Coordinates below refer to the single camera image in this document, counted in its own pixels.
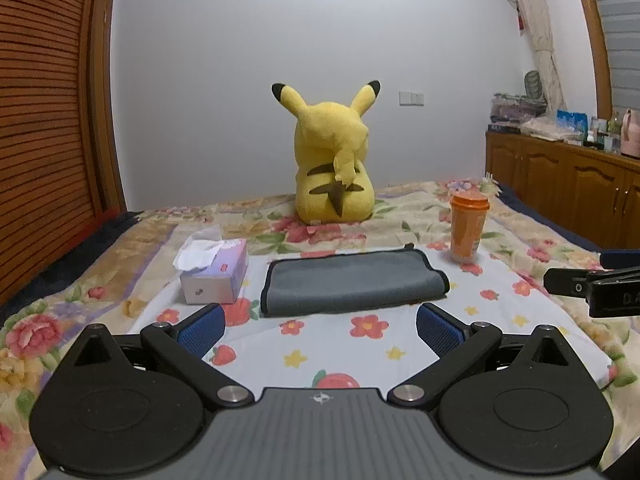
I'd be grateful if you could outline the purple and grey towel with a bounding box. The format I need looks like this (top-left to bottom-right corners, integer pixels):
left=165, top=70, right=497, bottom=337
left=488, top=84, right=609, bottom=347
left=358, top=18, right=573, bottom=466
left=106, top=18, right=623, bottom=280
left=260, top=244, right=450, bottom=318

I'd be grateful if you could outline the wooden cabinet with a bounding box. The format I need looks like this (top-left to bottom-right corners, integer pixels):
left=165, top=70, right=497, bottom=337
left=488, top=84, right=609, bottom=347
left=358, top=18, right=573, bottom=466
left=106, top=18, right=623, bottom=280
left=486, top=132, right=639, bottom=249

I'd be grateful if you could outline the white fruit print cloth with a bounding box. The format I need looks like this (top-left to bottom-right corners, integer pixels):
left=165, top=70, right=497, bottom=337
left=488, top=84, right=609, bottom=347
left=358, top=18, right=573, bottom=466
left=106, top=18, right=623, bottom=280
left=202, top=245, right=616, bottom=396

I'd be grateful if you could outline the purple tissue box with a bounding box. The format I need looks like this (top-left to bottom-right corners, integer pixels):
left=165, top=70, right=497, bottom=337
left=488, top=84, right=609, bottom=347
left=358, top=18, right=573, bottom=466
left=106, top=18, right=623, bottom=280
left=172, top=226, right=248, bottom=304

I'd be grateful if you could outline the floral bed sheet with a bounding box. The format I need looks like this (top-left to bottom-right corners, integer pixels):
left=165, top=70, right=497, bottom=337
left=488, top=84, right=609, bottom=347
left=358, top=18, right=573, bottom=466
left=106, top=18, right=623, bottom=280
left=1, top=178, right=639, bottom=479

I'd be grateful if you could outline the orange lidded plastic cup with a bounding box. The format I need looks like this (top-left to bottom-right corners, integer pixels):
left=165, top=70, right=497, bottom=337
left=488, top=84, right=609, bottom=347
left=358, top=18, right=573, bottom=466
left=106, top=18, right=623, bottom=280
left=449, top=191, right=489, bottom=263

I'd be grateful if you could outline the pink kettle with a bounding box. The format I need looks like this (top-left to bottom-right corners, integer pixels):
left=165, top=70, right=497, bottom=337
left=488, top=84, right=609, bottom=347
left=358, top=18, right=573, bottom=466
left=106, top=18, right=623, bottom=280
left=620, top=110, right=640, bottom=159

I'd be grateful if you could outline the blue picture card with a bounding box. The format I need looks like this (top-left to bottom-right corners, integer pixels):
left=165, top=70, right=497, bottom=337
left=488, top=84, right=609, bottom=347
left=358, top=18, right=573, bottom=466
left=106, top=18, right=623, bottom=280
left=555, top=110, right=589, bottom=142

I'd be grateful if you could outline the stack of folded items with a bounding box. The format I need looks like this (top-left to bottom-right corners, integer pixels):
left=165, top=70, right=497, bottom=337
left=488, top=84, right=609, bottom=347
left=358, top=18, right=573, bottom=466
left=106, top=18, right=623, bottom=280
left=488, top=70, right=547, bottom=134

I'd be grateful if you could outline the yellow Pikachu plush toy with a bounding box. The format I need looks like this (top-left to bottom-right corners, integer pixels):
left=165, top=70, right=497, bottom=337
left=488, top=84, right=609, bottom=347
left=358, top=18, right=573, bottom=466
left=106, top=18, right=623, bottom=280
left=271, top=80, right=381, bottom=224

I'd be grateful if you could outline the wooden headboard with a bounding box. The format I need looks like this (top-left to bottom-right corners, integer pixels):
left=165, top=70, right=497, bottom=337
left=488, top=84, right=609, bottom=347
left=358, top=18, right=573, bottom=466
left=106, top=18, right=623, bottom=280
left=1, top=0, right=125, bottom=301

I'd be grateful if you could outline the white wall switch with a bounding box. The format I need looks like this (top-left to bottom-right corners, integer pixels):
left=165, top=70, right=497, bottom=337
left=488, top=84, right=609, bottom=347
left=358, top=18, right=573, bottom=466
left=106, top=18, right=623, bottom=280
left=398, top=91, right=424, bottom=106

